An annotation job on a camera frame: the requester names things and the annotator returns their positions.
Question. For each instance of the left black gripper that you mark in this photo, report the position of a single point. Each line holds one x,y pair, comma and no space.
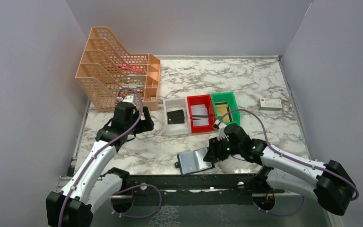
145,125

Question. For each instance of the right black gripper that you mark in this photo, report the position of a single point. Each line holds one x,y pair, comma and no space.
214,152

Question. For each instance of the black leather card holder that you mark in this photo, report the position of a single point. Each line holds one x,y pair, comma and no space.
191,162

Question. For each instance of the white plastic bin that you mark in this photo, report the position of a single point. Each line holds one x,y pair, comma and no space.
172,104

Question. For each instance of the red plastic bin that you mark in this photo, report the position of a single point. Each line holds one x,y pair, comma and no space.
207,101

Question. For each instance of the green plastic bin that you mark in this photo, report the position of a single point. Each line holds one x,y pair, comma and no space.
228,97

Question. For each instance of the white card box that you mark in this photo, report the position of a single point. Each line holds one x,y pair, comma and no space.
270,104

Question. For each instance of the peach plastic desk organizer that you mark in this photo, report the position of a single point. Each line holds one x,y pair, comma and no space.
101,79

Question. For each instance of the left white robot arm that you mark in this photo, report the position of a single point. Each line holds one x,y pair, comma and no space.
71,206

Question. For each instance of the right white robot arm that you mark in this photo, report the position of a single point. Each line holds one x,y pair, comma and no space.
328,183

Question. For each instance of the black credit card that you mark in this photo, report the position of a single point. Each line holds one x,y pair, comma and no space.
175,117

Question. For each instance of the white card with black stripe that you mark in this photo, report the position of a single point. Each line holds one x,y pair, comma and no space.
199,115

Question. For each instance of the gold credit card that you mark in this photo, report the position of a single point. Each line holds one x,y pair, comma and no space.
222,108

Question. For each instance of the pink highlighter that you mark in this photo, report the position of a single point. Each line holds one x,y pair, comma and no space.
132,69

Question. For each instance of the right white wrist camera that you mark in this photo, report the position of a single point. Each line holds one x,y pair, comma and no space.
220,128

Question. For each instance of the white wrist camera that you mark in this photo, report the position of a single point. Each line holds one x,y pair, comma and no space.
220,128
128,99

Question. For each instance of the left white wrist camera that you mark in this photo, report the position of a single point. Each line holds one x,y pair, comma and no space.
128,99

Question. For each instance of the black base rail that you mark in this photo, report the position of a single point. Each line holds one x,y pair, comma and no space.
177,190

